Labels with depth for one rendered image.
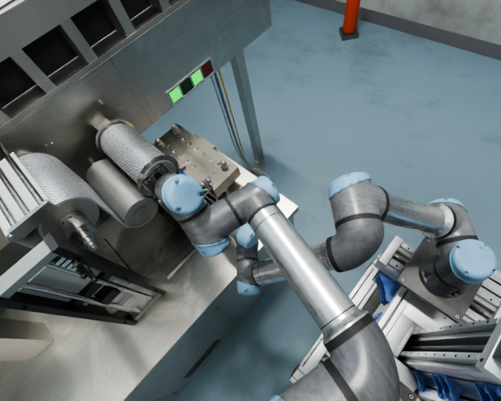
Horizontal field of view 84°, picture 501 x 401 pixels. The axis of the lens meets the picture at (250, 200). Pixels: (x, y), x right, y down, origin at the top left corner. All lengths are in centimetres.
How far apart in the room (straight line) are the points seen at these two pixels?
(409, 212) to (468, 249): 22
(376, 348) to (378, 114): 238
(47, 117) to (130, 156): 28
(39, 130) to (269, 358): 162
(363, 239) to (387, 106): 220
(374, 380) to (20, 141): 106
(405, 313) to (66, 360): 125
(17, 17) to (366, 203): 97
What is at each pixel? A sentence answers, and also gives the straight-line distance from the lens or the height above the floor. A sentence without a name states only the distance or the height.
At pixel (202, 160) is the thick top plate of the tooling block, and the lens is 119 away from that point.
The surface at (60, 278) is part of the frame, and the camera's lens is 85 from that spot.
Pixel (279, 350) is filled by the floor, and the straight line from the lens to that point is 194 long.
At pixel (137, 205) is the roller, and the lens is 95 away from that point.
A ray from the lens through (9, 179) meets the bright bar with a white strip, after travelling 92.
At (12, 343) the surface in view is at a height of 106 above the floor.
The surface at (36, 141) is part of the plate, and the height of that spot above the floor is 137.
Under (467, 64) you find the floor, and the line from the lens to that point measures 340.
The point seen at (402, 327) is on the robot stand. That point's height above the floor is 73.
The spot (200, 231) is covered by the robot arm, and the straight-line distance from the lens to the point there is 59.
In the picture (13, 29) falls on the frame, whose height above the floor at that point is 162.
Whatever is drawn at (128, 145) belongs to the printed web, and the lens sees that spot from 96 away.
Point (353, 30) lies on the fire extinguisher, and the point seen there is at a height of 7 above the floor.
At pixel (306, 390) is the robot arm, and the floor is 142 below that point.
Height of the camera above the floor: 193
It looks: 61 degrees down
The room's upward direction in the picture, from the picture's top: 19 degrees counter-clockwise
